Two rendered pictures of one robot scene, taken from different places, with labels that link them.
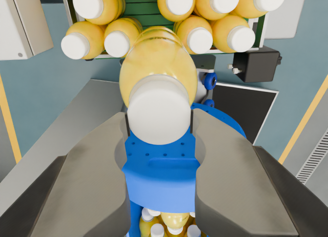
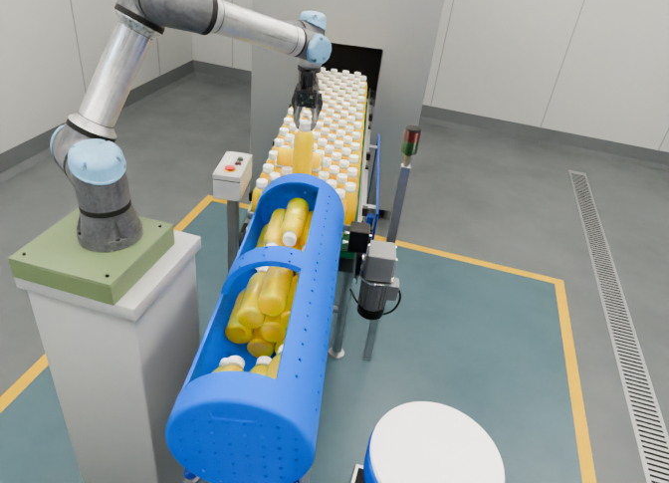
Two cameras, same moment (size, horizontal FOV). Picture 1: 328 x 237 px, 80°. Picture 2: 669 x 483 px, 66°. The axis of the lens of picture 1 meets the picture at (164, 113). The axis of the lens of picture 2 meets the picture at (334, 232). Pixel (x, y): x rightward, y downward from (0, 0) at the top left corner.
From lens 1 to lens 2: 1.77 m
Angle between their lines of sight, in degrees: 86
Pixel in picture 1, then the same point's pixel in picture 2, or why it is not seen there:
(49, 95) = (41, 468)
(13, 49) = (237, 174)
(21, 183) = not seen: hidden behind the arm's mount
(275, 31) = (379, 253)
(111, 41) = not seen: hidden behind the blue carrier
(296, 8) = (390, 246)
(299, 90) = not seen: outside the picture
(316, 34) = (523, 452)
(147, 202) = (285, 180)
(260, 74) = (360, 229)
